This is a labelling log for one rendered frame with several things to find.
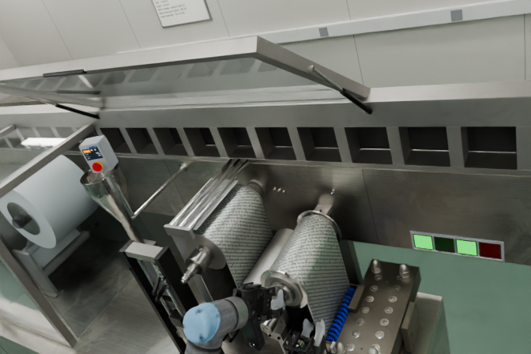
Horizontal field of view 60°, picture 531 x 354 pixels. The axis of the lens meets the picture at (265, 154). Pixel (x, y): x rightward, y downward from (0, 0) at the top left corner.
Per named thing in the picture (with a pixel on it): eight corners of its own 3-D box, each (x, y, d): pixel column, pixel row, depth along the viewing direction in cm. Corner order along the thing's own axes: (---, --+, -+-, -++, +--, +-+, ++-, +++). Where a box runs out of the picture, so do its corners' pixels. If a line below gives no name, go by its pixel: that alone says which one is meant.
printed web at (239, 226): (231, 337, 163) (177, 230, 139) (262, 288, 179) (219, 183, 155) (331, 368, 142) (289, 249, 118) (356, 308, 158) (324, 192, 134)
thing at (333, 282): (321, 344, 137) (306, 303, 128) (348, 285, 153) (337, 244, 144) (323, 345, 136) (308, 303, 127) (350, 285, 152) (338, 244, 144)
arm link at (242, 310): (237, 336, 104) (209, 327, 108) (249, 331, 108) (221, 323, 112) (240, 302, 104) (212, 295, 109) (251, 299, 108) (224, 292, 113)
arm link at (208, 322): (175, 337, 99) (185, 299, 99) (208, 326, 109) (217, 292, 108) (201, 355, 95) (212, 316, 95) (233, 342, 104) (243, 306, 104)
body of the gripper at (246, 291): (277, 286, 118) (251, 293, 108) (275, 320, 118) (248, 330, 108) (253, 280, 122) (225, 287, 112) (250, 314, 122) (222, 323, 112)
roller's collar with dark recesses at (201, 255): (190, 273, 137) (182, 257, 134) (201, 258, 142) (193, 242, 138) (206, 276, 134) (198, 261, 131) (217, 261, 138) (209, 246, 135)
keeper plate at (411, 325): (405, 351, 139) (400, 327, 134) (413, 324, 146) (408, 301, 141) (413, 353, 138) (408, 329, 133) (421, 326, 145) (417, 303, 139)
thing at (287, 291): (288, 288, 123) (295, 307, 127) (292, 283, 124) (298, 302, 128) (265, 283, 127) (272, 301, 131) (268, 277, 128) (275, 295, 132)
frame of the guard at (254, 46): (-52, 100, 139) (-51, 76, 139) (102, 119, 185) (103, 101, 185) (262, 77, 77) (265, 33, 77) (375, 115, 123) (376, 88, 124)
